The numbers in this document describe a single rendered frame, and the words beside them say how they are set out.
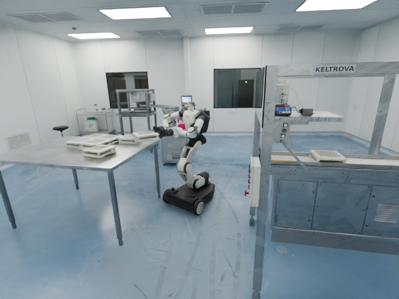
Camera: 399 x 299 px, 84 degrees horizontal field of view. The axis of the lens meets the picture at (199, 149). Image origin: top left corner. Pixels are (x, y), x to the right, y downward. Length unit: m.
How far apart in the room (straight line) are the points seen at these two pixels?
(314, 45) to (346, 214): 5.71
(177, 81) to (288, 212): 5.53
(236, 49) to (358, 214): 5.56
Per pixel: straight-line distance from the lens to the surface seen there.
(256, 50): 7.13
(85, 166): 2.35
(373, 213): 2.65
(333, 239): 2.71
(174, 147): 4.42
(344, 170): 2.31
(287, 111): 2.06
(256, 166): 1.29
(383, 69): 1.47
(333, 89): 7.78
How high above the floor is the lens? 1.61
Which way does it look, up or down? 17 degrees down
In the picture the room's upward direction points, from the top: 1 degrees counter-clockwise
